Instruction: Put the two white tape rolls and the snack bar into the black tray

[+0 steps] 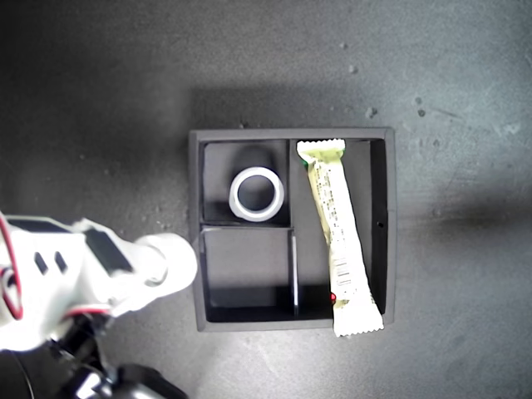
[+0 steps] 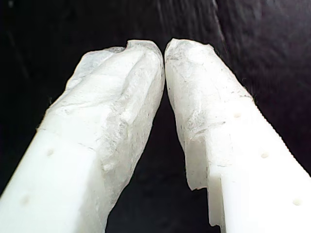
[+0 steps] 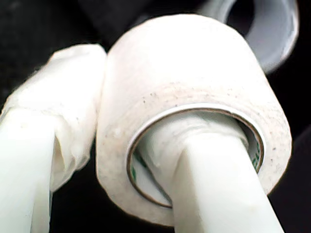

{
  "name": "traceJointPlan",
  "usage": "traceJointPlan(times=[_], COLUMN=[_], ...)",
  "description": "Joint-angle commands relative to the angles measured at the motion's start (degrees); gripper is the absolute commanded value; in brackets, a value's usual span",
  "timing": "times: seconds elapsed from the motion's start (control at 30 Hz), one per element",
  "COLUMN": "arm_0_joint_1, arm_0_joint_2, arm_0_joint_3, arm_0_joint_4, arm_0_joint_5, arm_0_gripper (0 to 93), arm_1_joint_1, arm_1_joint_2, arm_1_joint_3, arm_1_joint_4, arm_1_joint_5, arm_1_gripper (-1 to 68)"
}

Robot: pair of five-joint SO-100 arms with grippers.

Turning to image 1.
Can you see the large white tape roll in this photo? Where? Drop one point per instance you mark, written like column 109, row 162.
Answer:
column 254, row 216

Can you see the printed wrapper snack bar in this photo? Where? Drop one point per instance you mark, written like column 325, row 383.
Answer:
column 332, row 216

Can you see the black compartment tray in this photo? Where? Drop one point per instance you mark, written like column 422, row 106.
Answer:
column 249, row 266

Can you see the black camera bracket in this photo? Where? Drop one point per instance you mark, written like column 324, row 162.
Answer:
column 83, row 341

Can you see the black camera box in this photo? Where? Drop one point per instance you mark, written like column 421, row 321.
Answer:
column 137, row 382

